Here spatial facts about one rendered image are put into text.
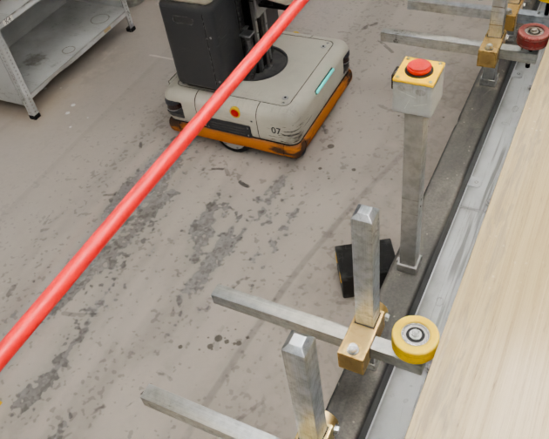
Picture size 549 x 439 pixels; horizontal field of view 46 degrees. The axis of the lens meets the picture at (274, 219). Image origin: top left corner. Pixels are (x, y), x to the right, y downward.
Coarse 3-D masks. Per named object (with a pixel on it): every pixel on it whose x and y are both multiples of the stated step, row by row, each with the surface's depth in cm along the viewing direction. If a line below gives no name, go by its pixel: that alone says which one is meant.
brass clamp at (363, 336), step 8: (384, 312) 122; (352, 320) 120; (376, 320) 119; (384, 320) 122; (352, 328) 119; (360, 328) 118; (368, 328) 118; (376, 328) 118; (344, 336) 118; (352, 336) 117; (360, 336) 117; (368, 336) 117; (344, 344) 116; (360, 344) 116; (368, 344) 116; (344, 352) 115; (360, 352) 115; (368, 352) 116; (344, 360) 116; (352, 360) 115; (360, 360) 114; (368, 360) 117; (352, 368) 117; (360, 368) 116
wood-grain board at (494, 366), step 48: (528, 96) 150; (528, 144) 139; (528, 192) 129; (480, 240) 122; (528, 240) 121; (480, 288) 115; (528, 288) 114; (480, 336) 108; (528, 336) 107; (432, 384) 103; (480, 384) 102; (528, 384) 101; (432, 432) 98; (480, 432) 97; (528, 432) 96
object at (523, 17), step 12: (408, 0) 203; (420, 0) 202; (432, 0) 202; (444, 0) 201; (444, 12) 201; (456, 12) 199; (468, 12) 197; (480, 12) 195; (528, 12) 190; (540, 12) 189
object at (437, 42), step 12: (384, 36) 187; (396, 36) 185; (408, 36) 183; (420, 36) 183; (432, 36) 182; (444, 36) 181; (432, 48) 183; (444, 48) 181; (456, 48) 179; (468, 48) 178; (504, 48) 174; (516, 48) 173; (516, 60) 174; (528, 60) 172
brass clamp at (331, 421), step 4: (328, 412) 107; (328, 416) 106; (332, 416) 107; (328, 420) 106; (332, 420) 106; (336, 420) 107; (328, 424) 105; (332, 424) 106; (336, 424) 107; (328, 428) 105; (332, 428) 105; (336, 428) 106; (328, 432) 104; (332, 432) 106; (336, 432) 106; (296, 436) 104; (324, 436) 104; (328, 436) 104; (332, 436) 106
